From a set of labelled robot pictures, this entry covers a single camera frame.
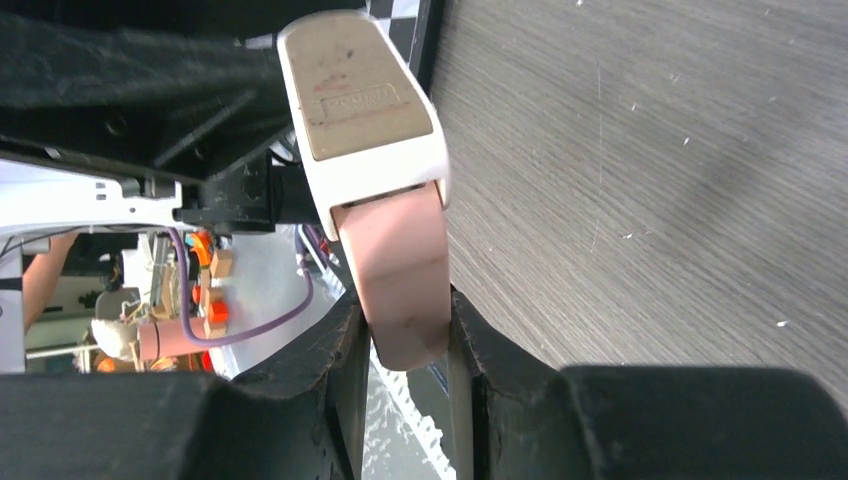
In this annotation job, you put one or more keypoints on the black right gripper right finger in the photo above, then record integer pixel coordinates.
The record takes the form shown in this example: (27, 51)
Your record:
(515, 417)

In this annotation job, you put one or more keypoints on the black white checkerboard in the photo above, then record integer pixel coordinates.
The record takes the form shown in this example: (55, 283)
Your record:
(414, 26)

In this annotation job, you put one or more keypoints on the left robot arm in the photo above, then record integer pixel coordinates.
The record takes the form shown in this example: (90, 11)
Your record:
(34, 197)

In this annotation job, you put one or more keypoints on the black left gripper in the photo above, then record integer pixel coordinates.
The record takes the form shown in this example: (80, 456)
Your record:
(155, 91)

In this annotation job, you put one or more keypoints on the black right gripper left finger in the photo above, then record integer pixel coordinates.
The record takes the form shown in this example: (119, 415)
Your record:
(299, 414)

